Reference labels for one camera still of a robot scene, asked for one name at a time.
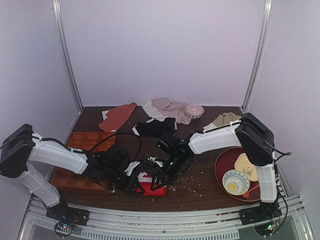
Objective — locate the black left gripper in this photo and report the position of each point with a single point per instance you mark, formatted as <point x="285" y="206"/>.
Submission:
<point x="131" y="182"/>

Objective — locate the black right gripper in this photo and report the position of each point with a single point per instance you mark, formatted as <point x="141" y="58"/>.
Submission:
<point x="163" y="175"/>

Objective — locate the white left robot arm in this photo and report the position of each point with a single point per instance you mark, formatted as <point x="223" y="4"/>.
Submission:
<point x="23" y="147"/>

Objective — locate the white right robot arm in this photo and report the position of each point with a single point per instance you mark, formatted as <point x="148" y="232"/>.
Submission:
<point x="248" y="132"/>

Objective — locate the black white underwear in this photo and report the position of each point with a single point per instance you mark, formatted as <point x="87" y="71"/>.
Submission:
<point x="155" y="128"/>

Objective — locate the mauve white underwear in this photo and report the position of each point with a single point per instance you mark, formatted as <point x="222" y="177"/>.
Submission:
<point x="162" y="108"/>

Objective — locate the rust orange underwear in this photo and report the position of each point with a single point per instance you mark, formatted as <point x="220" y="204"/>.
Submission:
<point x="115" y="118"/>

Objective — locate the beige white underwear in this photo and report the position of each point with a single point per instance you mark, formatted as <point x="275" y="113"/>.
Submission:
<point x="221" y="120"/>

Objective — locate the wooden compartment tray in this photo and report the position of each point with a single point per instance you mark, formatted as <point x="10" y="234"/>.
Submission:
<point x="68" y="176"/>

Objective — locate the round red tray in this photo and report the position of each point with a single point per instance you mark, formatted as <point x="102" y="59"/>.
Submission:
<point x="225" y="162"/>

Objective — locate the red dotted white bowl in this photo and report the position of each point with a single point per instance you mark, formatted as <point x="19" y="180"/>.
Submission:
<point x="194" y="111"/>

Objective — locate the blue yellow patterned bowl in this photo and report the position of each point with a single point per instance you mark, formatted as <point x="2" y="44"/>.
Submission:
<point x="235" y="182"/>

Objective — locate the left circuit board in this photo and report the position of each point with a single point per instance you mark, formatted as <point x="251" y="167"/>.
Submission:
<point x="63" y="230"/>

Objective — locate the circuit board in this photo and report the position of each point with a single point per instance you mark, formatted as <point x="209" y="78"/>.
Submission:
<point x="63" y="230"/>
<point x="266" y="229"/>

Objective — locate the yellow square panda plate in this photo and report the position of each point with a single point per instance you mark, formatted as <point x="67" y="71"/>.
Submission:
<point x="242" y="164"/>

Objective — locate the orange plastic spoon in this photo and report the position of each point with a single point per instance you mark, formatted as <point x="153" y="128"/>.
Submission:
<point x="247" y="194"/>

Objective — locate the right circuit board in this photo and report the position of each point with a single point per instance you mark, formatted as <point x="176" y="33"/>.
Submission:
<point x="266" y="229"/>

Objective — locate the front aluminium rail frame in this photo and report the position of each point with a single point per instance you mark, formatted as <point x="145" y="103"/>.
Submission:
<point x="217" y="224"/>

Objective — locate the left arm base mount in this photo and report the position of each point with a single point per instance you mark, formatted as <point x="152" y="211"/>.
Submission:
<point x="66" y="214"/>

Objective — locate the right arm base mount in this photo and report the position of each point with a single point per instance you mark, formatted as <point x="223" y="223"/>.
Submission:
<point x="262" y="212"/>

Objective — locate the right aluminium corner post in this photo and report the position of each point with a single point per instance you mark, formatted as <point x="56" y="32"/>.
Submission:
<point x="257" y="63"/>

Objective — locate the aluminium corner post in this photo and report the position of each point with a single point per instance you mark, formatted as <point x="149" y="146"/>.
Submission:
<point x="257" y="63"/>
<point x="56" y="4"/>

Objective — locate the left aluminium corner post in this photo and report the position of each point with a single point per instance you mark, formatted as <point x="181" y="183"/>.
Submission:
<point x="56" y="4"/>

